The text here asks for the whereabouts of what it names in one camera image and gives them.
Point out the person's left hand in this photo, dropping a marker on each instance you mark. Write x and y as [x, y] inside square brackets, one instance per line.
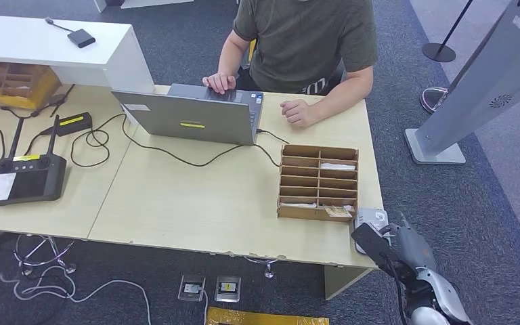
[300, 113]

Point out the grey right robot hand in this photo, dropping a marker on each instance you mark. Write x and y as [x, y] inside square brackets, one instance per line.
[414, 249]

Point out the person's right hand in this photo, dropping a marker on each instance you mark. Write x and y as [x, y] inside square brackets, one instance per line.
[220, 83]

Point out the printed room key card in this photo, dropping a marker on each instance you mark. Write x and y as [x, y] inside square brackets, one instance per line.
[338, 212]

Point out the person's left forearm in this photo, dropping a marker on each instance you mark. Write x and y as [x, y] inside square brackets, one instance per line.
[345, 92]

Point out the person's right forearm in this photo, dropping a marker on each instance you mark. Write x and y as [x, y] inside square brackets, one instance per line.
[229, 56]

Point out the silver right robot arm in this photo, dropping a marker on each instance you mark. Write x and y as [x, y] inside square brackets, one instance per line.
[435, 291]

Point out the grey card reader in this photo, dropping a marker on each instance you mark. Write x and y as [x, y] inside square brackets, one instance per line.
[367, 216]

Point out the white key card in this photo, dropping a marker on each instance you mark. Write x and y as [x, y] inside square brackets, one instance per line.
[349, 208]
[298, 205]
[337, 166]

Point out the person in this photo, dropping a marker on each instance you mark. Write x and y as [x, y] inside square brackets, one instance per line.
[305, 40]

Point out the cardboard slotted card organizer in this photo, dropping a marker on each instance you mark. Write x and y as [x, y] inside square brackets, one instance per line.
[300, 213]

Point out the grey laptop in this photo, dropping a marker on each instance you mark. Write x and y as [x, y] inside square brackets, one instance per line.
[197, 119]

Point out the yellow chair part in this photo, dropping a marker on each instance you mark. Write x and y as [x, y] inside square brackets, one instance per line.
[252, 50]

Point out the desk leg panel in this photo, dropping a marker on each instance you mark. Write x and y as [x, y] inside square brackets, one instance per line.
[343, 280]

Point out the white furniture panel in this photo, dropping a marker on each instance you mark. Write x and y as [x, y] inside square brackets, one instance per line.
[157, 2]

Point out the chrome stanchion base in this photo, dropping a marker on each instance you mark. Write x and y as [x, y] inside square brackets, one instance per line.
[434, 99]

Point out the black USB hub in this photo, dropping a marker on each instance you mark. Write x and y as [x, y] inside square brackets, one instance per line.
[81, 37]

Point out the chrome furniture foot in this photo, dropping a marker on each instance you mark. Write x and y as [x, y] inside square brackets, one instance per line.
[269, 271]

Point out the black power adapter yellow label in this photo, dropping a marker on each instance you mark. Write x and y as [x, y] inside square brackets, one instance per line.
[74, 123]

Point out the yellow taped package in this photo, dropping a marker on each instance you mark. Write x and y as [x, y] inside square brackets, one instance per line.
[264, 317]

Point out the white counter shelf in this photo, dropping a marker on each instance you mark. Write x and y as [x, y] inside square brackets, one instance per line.
[40, 45]

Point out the grey kiosk stand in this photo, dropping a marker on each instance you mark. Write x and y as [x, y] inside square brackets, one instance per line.
[488, 76]

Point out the metal floor socket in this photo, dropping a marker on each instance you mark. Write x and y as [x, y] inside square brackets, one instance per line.
[192, 288]
[227, 289]

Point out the cardboard organizer with yellow tape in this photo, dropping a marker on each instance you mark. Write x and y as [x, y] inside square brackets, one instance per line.
[18, 80]

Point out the black remote controller with antennas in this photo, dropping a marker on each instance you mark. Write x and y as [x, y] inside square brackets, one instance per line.
[26, 179]

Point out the chrome stool base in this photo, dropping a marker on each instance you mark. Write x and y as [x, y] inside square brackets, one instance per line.
[70, 268]

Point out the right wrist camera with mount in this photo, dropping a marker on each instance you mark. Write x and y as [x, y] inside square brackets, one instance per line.
[370, 242]

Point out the white furniture post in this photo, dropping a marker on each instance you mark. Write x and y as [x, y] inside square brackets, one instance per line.
[100, 4]

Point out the black stanchion post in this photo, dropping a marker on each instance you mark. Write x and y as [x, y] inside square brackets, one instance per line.
[438, 52]

